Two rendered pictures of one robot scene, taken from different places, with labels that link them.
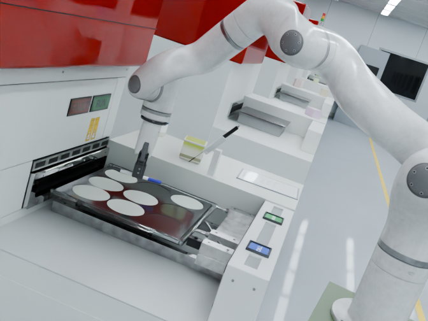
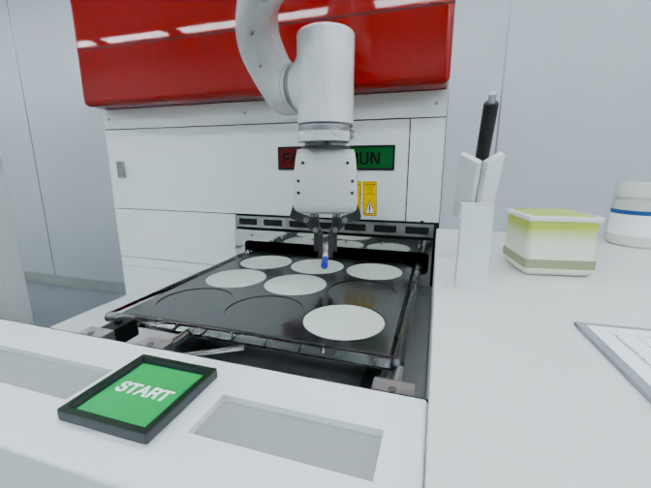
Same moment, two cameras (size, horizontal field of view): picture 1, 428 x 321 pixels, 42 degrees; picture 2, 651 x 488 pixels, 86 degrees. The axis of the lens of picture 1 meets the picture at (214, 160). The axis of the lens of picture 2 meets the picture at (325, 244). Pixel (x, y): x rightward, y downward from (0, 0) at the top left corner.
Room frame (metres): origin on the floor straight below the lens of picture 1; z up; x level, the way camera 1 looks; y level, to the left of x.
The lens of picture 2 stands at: (1.58, -0.36, 1.09)
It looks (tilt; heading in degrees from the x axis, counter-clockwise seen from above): 13 degrees down; 98
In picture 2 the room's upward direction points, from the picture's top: straight up
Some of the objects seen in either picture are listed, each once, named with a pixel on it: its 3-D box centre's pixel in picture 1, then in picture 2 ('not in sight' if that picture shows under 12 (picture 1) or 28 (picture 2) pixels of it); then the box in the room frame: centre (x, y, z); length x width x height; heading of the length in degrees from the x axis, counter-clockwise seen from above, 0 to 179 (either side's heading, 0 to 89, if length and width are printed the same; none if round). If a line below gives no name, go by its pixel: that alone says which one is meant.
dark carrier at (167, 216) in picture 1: (140, 198); (295, 285); (1.46, 0.16, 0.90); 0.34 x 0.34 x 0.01; 80
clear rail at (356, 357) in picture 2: (200, 222); (234, 337); (1.43, -0.02, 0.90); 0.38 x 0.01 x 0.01; 170
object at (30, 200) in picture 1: (71, 173); (325, 255); (1.48, 0.37, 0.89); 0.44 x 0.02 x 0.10; 170
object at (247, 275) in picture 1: (258, 257); (12, 450); (1.33, -0.19, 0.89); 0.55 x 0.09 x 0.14; 170
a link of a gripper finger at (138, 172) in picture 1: (139, 167); (312, 235); (1.48, 0.19, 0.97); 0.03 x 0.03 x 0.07; 7
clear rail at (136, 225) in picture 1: (114, 216); (199, 276); (1.28, 0.19, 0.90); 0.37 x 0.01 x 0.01; 80
